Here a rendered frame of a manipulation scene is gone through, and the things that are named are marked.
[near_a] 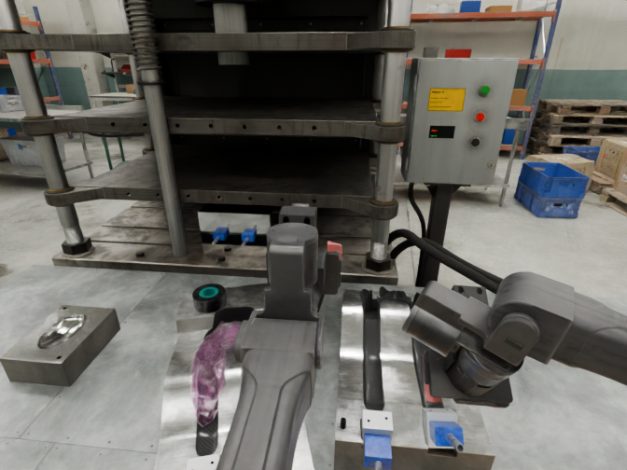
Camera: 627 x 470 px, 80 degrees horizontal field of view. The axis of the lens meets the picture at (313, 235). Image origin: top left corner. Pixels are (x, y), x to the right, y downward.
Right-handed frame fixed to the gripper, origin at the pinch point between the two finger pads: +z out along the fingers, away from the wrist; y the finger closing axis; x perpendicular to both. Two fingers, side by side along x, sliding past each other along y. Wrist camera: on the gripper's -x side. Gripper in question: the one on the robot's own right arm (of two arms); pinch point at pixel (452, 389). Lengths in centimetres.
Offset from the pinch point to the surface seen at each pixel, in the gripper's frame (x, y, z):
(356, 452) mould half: 8.9, 13.7, 11.9
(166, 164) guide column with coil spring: -71, 80, 26
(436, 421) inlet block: 3.4, 0.9, 7.8
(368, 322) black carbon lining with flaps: -18.4, 11.5, 21.5
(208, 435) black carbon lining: 8.6, 40.3, 13.7
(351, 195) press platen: -70, 17, 37
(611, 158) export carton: -355, -298, 277
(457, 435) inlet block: 5.7, -1.4, 4.4
